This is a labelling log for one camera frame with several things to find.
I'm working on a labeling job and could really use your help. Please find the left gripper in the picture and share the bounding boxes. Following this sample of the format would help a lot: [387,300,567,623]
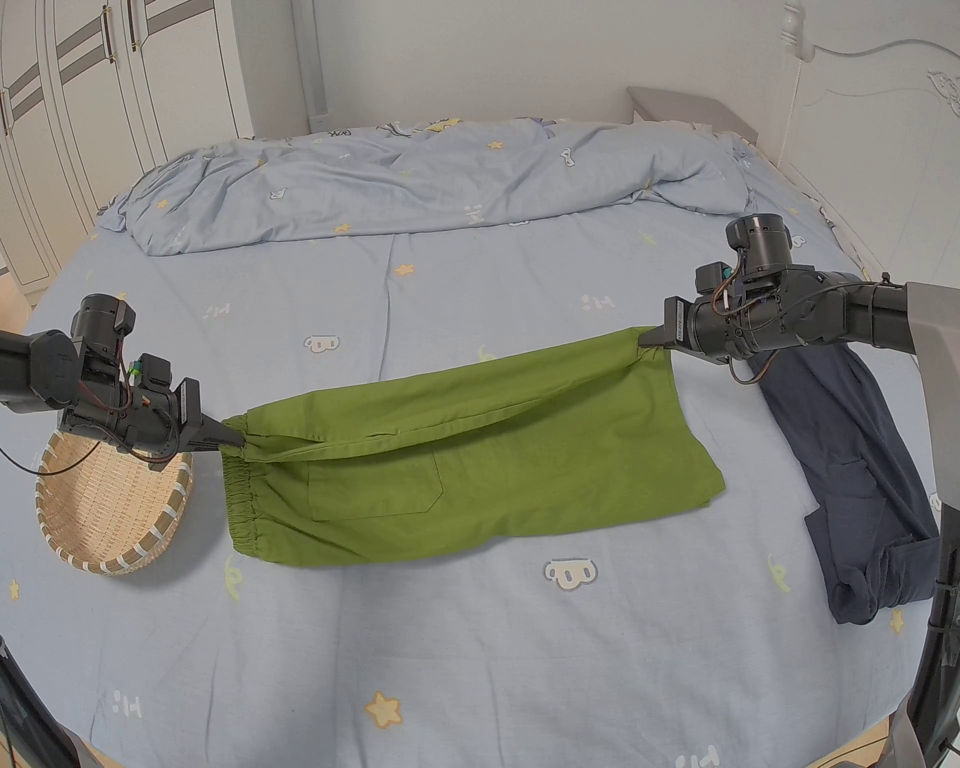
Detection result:
[111,378,205,471]

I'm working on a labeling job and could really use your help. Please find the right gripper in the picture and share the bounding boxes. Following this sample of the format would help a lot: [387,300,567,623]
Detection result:
[663,294,753,366]

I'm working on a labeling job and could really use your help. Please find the green shorts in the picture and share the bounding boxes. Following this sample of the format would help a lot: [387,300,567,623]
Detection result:
[222,325,727,571]

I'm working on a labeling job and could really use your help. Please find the round woven basket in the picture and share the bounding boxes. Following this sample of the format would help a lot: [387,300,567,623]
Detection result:
[34,427,195,578]

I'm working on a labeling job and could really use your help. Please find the dark blue garment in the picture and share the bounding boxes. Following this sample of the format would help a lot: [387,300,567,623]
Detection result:
[748,343,943,626]

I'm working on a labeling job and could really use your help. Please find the bed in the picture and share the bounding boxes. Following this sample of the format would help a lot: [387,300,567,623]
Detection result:
[0,0,960,768]

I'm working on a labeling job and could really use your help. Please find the grey bedside table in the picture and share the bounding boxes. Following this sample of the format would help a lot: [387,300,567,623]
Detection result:
[625,85,759,145]

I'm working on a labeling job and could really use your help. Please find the white wardrobe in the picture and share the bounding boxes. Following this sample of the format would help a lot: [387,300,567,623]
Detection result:
[0,0,254,310]

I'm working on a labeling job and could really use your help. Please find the pale blue quilt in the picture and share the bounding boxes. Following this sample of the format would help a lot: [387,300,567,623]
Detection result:
[96,115,756,258]

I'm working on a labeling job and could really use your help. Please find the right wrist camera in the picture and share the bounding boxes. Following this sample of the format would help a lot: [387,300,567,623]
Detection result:
[694,261,740,301]

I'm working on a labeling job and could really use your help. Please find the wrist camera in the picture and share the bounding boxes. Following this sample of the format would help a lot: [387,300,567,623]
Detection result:
[137,352,178,411]
[694,261,740,301]

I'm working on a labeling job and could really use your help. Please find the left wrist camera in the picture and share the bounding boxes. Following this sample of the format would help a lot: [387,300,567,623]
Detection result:
[137,352,178,411]

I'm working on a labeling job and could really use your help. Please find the black cable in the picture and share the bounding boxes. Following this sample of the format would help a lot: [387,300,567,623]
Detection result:
[0,442,102,477]

